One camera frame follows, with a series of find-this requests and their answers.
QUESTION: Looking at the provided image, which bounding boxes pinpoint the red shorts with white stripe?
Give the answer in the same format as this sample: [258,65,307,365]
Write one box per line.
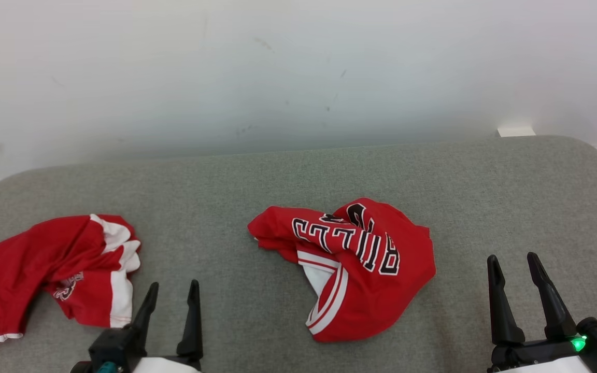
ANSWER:
[0,214,141,348]

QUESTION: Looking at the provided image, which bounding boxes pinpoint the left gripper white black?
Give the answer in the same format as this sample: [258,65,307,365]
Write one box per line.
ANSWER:
[131,279,204,373]

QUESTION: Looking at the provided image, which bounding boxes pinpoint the grey fabric sofa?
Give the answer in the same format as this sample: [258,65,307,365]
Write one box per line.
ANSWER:
[0,136,597,373]

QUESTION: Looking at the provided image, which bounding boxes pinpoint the red Bulls 23 jersey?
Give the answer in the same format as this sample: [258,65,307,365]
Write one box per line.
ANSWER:
[247,197,436,343]

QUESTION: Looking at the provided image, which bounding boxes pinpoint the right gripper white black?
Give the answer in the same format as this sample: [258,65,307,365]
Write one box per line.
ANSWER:
[487,252,597,373]

